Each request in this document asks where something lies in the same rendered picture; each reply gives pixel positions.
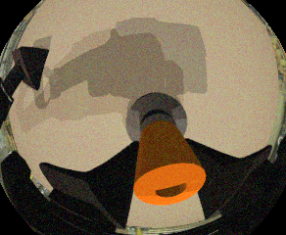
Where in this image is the grey round pedestal with dark shaft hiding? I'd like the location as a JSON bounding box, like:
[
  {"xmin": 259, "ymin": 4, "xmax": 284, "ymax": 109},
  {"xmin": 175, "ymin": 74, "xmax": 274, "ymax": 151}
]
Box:
[{"xmin": 126, "ymin": 93, "xmax": 187, "ymax": 144}]

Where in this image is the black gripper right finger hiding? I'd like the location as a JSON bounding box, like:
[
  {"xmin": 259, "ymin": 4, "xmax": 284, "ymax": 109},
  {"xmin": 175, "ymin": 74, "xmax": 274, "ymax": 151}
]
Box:
[{"xmin": 185, "ymin": 138, "xmax": 272, "ymax": 220}]

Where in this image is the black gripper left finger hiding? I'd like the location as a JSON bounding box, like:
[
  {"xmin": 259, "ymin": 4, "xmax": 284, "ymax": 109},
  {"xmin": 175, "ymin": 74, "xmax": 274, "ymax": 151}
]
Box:
[{"xmin": 38, "ymin": 141, "xmax": 139, "ymax": 230}]

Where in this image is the orange knob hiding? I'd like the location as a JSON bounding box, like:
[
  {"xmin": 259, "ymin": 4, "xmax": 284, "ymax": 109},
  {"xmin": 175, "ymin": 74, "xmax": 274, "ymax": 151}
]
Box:
[{"xmin": 132, "ymin": 120, "xmax": 206, "ymax": 205}]

